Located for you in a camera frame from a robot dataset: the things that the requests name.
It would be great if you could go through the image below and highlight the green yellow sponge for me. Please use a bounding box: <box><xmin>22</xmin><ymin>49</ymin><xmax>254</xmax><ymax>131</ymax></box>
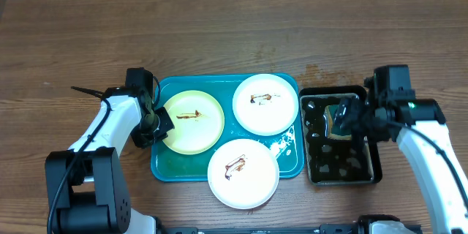
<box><xmin>324</xmin><ymin>105</ymin><xmax>352</xmax><ymax>140</ymax></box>

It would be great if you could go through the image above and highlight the yellow-green plate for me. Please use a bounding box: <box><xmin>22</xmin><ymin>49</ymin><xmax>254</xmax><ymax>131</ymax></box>
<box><xmin>163</xmin><ymin>90</ymin><xmax>224</xmax><ymax>155</ymax></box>

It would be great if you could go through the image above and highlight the white plate bottom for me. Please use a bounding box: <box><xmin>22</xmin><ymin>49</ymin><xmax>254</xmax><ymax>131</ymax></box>
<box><xmin>207</xmin><ymin>139</ymin><xmax>279</xmax><ymax>210</ymax></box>

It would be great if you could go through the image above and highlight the white plate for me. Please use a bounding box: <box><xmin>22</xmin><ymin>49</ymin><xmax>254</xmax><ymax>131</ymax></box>
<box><xmin>233</xmin><ymin>74</ymin><xmax>299</xmax><ymax>136</ymax></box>
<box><xmin>207</xmin><ymin>139</ymin><xmax>279</xmax><ymax>210</ymax></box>

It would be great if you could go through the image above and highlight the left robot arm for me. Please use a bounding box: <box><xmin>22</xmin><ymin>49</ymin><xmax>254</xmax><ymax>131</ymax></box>
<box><xmin>45</xmin><ymin>84</ymin><xmax>172</xmax><ymax>233</ymax></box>

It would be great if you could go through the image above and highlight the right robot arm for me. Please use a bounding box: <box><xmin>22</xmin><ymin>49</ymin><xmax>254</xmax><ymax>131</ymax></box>
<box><xmin>333</xmin><ymin>98</ymin><xmax>467</xmax><ymax>233</ymax></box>

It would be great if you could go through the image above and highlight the black outer tray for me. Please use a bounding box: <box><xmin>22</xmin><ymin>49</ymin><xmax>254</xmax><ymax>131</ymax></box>
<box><xmin>298</xmin><ymin>85</ymin><xmax>383</xmax><ymax>186</ymax></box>

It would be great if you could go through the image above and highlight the teal plastic tray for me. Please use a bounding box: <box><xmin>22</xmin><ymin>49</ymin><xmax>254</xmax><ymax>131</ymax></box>
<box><xmin>151</xmin><ymin>74</ymin><xmax>305</xmax><ymax>184</ymax></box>

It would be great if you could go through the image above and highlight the metal pan with dirty water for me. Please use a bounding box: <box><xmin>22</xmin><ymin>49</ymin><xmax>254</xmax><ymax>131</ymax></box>
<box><xmin>299</xmin><ymin>93</ymin><xmax>375</xmax><ymax>185</ymax></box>

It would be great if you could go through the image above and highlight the white plate top right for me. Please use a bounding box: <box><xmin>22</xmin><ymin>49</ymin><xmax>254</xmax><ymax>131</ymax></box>
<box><xmin>233</xmin><ymin>74</ymin><xmax>299</xmax><ymax>136</ymax></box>

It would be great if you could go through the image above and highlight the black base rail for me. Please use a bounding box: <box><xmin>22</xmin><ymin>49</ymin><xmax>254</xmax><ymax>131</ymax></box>
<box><xmin>157</xmin><ymin>222</ymin><xmax>377</xmax><ymax>234</ymax></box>

